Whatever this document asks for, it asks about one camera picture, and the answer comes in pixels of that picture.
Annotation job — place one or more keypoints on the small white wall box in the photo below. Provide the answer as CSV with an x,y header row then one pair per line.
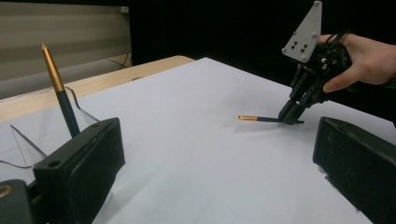
x,y
124,9

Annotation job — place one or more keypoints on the white table cover sheet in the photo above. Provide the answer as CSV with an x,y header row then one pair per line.
x,y
202,161

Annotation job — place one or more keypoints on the black curtain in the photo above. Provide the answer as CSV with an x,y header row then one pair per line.
x,y
218,28

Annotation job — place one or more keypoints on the dark pen with gold cap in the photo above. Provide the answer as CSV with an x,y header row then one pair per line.
x,y
249,118
57,81

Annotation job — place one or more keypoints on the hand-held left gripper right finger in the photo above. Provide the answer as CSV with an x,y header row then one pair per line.
x,y
358,165

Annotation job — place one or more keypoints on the clear acrylic pen holder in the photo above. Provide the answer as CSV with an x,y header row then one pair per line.
x,y
25,146

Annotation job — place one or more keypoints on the wooden table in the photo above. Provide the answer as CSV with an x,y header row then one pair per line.
x,y
109,81

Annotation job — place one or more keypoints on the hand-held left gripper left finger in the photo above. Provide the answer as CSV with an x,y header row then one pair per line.
x,y
81,168

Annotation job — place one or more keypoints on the small dark round object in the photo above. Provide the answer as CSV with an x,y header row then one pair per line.
x,y
138,78

